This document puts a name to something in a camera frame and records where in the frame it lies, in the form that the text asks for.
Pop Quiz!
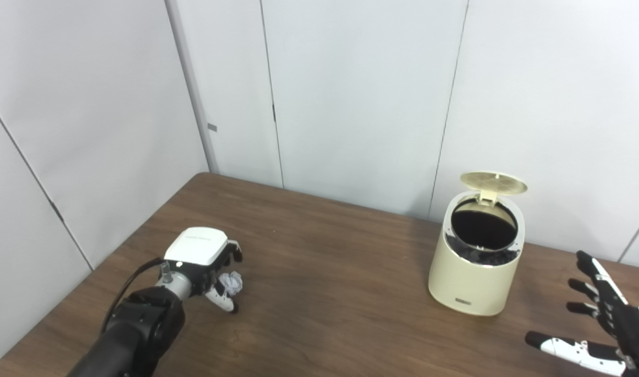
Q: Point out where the black bin liner bag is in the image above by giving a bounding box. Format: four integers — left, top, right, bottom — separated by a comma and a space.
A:
445, 202, 519, 267

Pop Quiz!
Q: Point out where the cream round bin lid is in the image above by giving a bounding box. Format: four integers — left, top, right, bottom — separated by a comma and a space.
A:
460, 171, 528, 205

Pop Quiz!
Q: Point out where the white paper ball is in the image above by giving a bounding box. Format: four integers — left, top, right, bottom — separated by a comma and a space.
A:
218, 271, 243, 297

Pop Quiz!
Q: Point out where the grey wall corner post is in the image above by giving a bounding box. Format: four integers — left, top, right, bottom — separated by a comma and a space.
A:
164, 0, 219, 174

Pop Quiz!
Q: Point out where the cream-colored bin body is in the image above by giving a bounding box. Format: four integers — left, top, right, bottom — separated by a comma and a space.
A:
428, 188, 525, 317

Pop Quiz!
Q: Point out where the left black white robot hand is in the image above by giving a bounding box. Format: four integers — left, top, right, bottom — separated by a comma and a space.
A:
164, 227, 243, 314

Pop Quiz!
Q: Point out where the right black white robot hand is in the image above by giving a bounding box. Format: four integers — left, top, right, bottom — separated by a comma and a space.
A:
525, 251, 639, 377

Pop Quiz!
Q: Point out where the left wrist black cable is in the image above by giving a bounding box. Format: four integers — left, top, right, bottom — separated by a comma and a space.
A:
101, 258, 166, 336

